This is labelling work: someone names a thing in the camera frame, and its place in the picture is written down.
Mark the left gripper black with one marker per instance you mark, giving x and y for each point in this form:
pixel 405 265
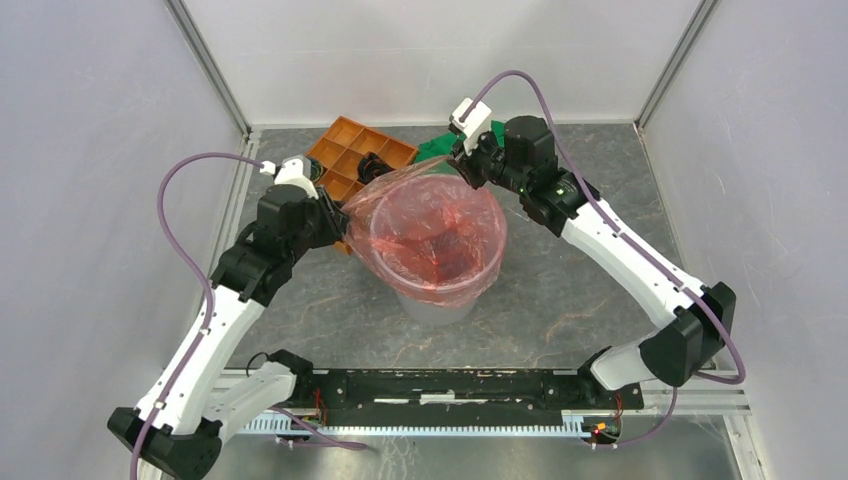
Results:
pixel 335 218

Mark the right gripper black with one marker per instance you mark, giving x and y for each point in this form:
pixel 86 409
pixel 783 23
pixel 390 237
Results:
pixel 466 164

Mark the grey trash bin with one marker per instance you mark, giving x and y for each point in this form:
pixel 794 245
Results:
pixel 434 311

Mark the red plastic trash bag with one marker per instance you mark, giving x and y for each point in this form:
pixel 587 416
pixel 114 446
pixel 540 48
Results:
pixel 360 206

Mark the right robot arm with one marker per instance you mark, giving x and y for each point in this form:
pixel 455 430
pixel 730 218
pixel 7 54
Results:
pixel 692 320

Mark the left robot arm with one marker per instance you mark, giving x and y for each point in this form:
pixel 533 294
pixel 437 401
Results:
pixel 179 427

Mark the green cloth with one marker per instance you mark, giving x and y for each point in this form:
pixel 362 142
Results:
pixel 443 144

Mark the orange compartment tray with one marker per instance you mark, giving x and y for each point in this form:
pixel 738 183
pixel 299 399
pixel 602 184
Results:
pixel 343 145

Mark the black rolled bag upper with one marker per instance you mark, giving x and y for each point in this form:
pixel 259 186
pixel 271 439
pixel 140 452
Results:
pixel 372 166

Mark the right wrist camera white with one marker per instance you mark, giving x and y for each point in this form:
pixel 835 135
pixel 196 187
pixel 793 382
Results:
pixel 471 121

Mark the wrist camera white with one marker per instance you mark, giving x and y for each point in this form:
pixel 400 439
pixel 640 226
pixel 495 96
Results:
pixel 295 170
pixel 471 121

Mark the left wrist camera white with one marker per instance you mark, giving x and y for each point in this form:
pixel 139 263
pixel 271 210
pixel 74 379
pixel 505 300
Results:
pixel 295 170

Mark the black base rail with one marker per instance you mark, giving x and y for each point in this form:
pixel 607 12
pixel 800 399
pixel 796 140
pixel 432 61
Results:
pixel 448 402

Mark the left aluminium frame post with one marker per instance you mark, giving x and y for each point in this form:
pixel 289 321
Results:
pixel 202 53

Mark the aluminium frame post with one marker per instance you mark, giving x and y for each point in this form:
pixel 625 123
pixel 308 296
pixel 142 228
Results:
pixel 691 33
pixel 202 53

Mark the right aluminium frame post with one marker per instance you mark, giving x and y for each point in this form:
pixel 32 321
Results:
pixel 691 33

